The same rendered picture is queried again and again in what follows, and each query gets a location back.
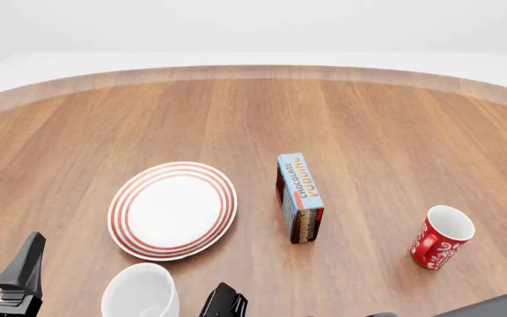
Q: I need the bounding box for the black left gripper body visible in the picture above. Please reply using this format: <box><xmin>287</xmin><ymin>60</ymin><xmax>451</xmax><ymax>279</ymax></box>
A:
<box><xmin>0</xmin><ymin>291</ymin><xmax>44</xmax><ymax>317</ymax></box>

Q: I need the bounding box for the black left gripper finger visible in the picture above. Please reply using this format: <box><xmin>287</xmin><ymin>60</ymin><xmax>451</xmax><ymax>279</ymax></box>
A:
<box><xmin>0</xmin><ymin>231</ymin><xmax>47</xmax><ymax>300</ymax></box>

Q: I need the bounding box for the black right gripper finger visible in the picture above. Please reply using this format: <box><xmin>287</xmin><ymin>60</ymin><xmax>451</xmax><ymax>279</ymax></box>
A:
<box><xmin>197</xmin><ymin>282</ymin><xmax>235</xmax><ymax>317</ymax></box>
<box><xmin>224</xmin><ymin>291</ymin><xmax>249</xmax><ymax>317</ymax></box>

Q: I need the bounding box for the white mug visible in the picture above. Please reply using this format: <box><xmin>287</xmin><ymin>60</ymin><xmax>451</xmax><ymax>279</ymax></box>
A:
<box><xmin>99</xmin><ymin>262</ymin><xmax>181</xmax><ymax>317</ymax></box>

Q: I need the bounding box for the white plate with red rings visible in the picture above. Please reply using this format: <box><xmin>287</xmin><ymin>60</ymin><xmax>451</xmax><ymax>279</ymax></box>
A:
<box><xmin>107</xmin><ymin>160</ymin><xmax>239</xmax><ymax>262</ymax></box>

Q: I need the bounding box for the chocolate pudding box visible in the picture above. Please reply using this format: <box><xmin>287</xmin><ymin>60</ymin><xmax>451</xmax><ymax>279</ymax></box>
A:
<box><xmin>276</xmin><ymin>151</ymin><xmax>326</xmax><ymax>246</ymax></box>

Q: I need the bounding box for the red patterned mug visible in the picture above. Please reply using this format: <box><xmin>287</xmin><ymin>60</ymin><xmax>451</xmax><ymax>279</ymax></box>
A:
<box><xmin>408</xmin><ymin>204</ymin><xmax>476</xmax><ymax>271</ymax></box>

